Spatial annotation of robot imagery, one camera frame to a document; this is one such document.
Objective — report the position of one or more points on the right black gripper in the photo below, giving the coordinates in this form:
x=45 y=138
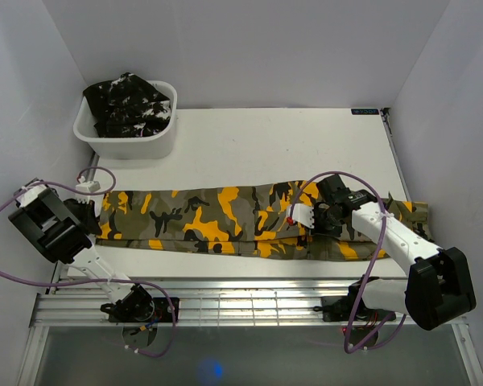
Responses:
x=335 y=233

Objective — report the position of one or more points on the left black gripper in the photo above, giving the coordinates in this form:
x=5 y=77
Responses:
x=88 y=217

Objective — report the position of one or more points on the yellow green camouflage trousers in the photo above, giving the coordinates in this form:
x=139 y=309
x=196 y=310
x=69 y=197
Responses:
x=246 y=221

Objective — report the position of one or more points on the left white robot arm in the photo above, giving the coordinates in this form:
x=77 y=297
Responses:
x=64 y=231

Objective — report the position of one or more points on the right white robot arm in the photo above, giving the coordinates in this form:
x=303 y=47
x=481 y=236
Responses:
x=438 y=287

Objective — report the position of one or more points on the black white camouflage trousers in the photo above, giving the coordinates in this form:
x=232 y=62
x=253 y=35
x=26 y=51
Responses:
x=128 y=107

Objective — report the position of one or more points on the white plastic laundry basket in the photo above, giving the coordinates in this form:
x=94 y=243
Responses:
x=158 y=146

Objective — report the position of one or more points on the dark blue table label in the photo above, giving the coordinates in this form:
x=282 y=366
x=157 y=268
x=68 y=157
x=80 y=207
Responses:
x=365 y=112

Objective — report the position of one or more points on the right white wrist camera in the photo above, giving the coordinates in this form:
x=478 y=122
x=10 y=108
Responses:
x=301 y=214

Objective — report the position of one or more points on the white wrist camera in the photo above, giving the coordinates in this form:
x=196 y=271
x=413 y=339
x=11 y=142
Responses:
x=85 y=190
x=301 y=214

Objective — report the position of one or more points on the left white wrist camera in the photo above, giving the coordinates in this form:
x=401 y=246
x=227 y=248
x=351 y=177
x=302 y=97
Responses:
x=85 y=190

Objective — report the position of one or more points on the aluminium rail frame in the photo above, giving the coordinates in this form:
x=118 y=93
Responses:
x=202 y=303

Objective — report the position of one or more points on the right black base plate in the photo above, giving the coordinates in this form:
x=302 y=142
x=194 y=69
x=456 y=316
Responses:
x=339 y=308

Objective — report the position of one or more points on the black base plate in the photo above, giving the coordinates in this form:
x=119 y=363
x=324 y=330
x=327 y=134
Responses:
x=339 y=308
x=160 y=311

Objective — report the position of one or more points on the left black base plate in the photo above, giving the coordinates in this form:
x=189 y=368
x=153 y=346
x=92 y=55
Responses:
x=160 y=311

